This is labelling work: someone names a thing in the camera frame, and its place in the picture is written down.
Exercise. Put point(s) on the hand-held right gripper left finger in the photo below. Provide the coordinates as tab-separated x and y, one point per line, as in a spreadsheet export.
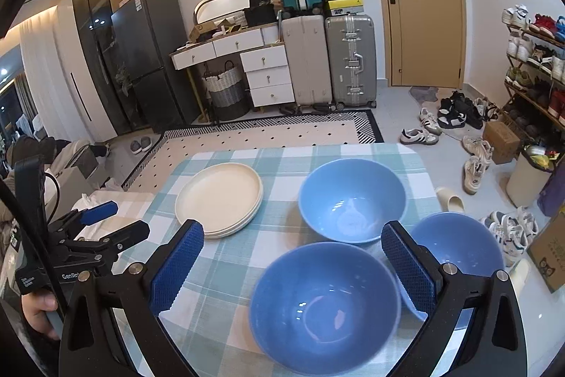
176	266

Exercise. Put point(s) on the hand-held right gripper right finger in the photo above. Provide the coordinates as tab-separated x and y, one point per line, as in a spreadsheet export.
408	271

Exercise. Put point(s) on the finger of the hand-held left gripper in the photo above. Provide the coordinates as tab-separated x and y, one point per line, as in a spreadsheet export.
99	212
123	238

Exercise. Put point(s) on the blue bowl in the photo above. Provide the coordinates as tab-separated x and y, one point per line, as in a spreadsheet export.
353	204
463	257
324	310

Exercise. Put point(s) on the person's left hand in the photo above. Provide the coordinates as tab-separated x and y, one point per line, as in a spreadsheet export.
37	313

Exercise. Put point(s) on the white plastic bag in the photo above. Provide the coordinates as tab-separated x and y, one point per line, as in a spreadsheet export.
99	200

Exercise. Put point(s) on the beige sofa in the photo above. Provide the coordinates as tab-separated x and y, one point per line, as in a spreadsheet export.
77	176

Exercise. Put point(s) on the grey slipper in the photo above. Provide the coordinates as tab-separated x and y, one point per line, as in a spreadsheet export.
136	146
146	143

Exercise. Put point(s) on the cream slide sandal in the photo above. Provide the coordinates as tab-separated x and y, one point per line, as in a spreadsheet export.
518	273
450	200

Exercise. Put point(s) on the white green sneaker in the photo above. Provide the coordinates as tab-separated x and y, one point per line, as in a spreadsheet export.
507	238
527	220

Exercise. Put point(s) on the cartoon printed cardboard box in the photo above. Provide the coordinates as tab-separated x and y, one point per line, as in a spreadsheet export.
549	257

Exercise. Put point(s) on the white trash bin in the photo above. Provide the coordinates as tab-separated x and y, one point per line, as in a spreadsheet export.
527	182

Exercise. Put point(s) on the white curtain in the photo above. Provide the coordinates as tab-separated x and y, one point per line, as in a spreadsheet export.
66	63

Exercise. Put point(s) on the scattered pile of shoes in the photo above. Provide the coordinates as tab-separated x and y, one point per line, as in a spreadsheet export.
454	125

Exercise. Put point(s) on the small brown cardboard box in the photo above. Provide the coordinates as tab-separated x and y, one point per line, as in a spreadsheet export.
501	143

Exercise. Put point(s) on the patterned cream rug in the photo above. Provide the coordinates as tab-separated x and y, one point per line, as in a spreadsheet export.
265	134

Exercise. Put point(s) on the black glass cabinet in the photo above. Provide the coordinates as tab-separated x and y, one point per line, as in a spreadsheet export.
95	50

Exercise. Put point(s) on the dark grey refrigerator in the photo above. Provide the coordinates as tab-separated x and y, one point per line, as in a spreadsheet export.
154	59

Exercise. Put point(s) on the purple bag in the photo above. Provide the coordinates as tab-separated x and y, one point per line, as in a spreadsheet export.
554	193

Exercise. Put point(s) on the woven laundry basket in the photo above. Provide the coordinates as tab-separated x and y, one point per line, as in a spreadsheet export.
227	94

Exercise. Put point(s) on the grey doormat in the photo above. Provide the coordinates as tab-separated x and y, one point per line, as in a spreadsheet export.
423	93

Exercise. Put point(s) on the small flat cardboard box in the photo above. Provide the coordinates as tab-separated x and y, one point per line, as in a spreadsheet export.
202	32

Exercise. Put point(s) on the wooden shoe rack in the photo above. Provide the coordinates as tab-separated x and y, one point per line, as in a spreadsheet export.
529	94

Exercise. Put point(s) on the white dresser desk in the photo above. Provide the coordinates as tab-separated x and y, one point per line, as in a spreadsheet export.
267	72

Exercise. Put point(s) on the silver suitcase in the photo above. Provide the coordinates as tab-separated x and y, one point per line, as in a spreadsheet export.
351	59

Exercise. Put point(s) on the beige suitcase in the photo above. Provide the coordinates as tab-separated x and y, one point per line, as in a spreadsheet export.
307	63

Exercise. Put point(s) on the arched mirror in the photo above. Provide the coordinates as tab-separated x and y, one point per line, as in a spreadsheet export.
220	6

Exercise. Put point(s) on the wooden door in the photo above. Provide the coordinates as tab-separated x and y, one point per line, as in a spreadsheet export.
423	28

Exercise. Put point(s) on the black fabric bag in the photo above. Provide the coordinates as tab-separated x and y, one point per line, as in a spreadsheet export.
259	15

